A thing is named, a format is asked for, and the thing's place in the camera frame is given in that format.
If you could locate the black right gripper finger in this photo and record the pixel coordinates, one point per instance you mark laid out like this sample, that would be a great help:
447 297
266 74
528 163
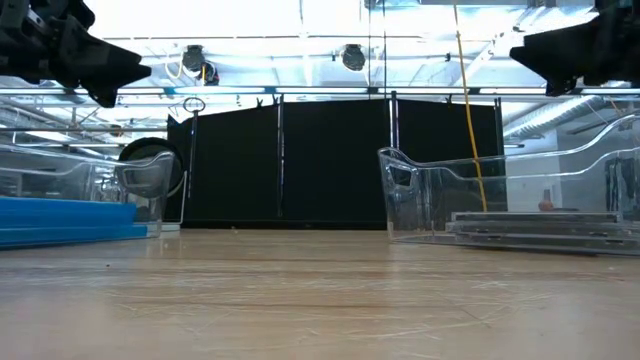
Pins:
565 52
560 84

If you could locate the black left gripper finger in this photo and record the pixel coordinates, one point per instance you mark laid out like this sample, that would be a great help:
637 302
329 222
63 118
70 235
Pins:
105 62
104 96

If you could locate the blue jewel case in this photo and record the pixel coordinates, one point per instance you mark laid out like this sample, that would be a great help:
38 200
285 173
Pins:
60 211
70 236

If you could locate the clear jewel case black tray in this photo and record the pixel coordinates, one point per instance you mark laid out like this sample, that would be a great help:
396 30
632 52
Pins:
545 242
535 217
540 228

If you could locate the round ceiling fixture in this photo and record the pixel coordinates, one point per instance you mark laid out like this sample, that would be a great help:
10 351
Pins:
353 57
194 59

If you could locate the clear plastic bin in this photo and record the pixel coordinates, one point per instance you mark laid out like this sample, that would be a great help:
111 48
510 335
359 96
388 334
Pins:
150 175
425 200

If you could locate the small brown vase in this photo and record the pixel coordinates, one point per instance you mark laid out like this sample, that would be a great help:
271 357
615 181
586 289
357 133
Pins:
546 202

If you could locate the curtain stand pole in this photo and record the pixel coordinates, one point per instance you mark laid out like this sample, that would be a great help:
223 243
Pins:
280 160
393 120

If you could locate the black curtain panel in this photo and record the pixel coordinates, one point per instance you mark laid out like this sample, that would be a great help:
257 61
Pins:
330 165

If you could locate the corrugated ceiling duct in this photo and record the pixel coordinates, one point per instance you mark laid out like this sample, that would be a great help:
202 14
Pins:
545 120

